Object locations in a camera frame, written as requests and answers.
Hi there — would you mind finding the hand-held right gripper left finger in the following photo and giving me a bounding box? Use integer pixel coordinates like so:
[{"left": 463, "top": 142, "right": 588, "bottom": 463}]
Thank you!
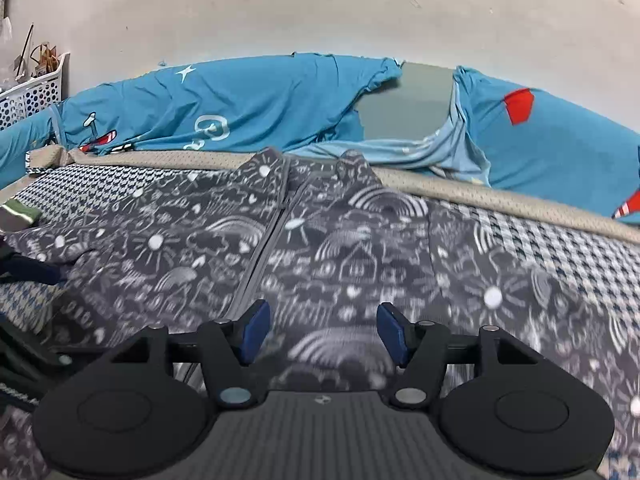
[{"left": 102, "top": 299, "right": 272, "bottom": 408}]

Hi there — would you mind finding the white plastic basket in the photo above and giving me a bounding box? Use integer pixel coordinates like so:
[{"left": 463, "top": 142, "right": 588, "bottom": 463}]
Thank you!
[{"left": 0, "top": 52, "right": 68, "bottom": 131}]

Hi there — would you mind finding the grey headboard panel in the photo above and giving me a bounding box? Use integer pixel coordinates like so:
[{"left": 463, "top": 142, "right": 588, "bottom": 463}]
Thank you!
[{"left": 360, "top": 62, "right": 456, "bottom": 141}]

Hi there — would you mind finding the green striped folded garment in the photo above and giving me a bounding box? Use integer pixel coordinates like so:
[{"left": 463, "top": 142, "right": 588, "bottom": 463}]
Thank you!
[{"left": 0, "top": 200, "right": 42, "bottom": 233}]

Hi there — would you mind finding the grey printed fleece jacket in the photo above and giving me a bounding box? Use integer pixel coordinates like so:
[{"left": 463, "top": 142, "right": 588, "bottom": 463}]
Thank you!
[{"left": 0, "top": 147, "right": 640, "bottom": 461}]

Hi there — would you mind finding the blue aeroplane print sheet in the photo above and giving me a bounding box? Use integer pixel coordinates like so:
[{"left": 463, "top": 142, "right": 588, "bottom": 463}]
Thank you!
[{"left": 0, "top": 52, "right": 640, "bottom": 223}]

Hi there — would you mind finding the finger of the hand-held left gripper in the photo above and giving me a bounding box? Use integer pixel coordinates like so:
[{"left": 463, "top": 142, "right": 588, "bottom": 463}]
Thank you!
[
  {"left": 0, "top": 252, "right": 68, "bottom": 286},
  {"left": 0, "top": 310, "right": 76, "bottom": 401}
]

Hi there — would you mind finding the brown paper bag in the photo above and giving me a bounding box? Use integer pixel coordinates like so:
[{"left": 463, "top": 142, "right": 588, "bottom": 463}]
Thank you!
[{"left": 27, "top": 42, "right": 62, "bottom": 76}]

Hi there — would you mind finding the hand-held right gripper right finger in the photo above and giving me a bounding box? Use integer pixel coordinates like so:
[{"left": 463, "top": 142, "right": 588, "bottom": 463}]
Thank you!
[{"left": 376, "top": 302, "right": 543, "bottom": 408}]

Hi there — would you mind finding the houndstooth mattress cover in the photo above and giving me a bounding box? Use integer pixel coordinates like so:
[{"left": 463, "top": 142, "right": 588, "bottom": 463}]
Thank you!
[{"left": 0, "top": 145, "right": 640, "bottom": 480}]

